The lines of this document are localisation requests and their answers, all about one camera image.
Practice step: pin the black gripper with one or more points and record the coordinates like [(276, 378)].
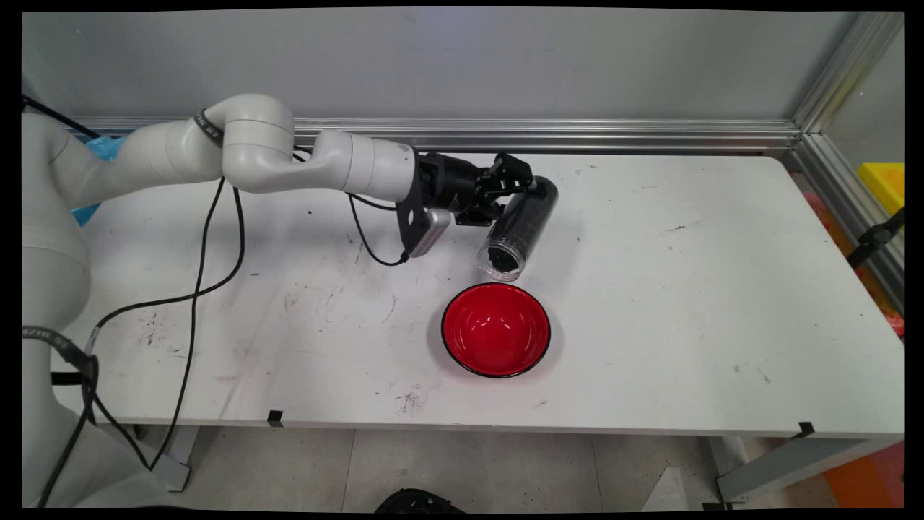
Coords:
[(451, 184)]

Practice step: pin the clear jar with black grains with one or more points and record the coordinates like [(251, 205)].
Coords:
[(527, 217)]

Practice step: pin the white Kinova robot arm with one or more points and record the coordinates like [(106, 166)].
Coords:
[(253, 144)]

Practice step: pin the red bowl black rim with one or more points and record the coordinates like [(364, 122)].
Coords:
[(498, 332)]

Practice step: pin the black tape piece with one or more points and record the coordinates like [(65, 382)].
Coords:
[(275, 418), (805, 430)]

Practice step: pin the black object on floor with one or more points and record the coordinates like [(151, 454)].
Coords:
[(419, 502)]

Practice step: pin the black clamp stand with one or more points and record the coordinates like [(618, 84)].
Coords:
[(873, 238)]

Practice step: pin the yellow plastic box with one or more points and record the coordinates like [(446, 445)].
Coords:
[(884, 184)]

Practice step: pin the white table leg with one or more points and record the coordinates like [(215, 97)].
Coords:
[(180, 451), (779, 462)]

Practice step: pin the blue plastic bag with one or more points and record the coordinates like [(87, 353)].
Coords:
[(108, 148)]

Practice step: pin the orange box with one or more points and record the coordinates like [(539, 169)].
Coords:
[(866, 477)]

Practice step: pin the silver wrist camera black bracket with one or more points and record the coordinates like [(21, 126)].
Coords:
[(433, 227)]

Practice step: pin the long aluminium frame rail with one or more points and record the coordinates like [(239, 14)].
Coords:
[(650, 135)]

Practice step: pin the short aluminium frame rail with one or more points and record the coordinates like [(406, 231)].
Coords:
[(830, 180)]

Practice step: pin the upright aluminium frame post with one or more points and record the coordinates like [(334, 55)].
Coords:
[(844, 72)]

